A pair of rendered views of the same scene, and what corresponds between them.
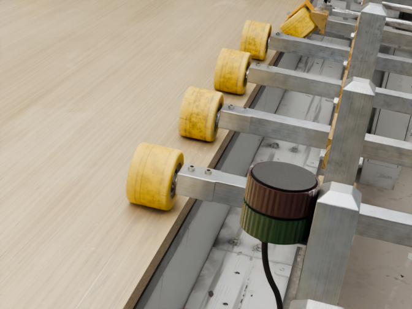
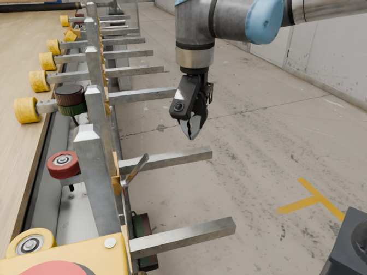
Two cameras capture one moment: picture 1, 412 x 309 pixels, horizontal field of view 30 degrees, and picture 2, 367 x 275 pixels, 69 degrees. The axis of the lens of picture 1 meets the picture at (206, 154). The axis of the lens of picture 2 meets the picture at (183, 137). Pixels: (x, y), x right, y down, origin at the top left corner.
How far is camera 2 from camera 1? 6 cm
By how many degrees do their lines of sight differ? 25
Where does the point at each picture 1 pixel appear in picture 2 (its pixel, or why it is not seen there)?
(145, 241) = (33, 135)
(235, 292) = not seen: hidden behind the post
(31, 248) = not seen: outside the picture
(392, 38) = (107, 33)
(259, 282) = not seen: hidden behind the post
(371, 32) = (91, 29)
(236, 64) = (48, 58)
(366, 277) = (132, 121)
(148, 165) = (22, 106)
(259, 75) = (59, 60)
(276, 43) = (63, 46)
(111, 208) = (14, 128)
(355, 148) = (99, 73)
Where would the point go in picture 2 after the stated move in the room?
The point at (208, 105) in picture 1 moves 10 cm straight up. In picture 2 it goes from (40, 76) to (32, 49)
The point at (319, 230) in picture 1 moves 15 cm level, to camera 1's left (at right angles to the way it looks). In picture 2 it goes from (90, 105) to (11, 120)
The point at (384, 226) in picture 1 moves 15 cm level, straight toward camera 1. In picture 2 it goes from (121, 98) to (120, 120)
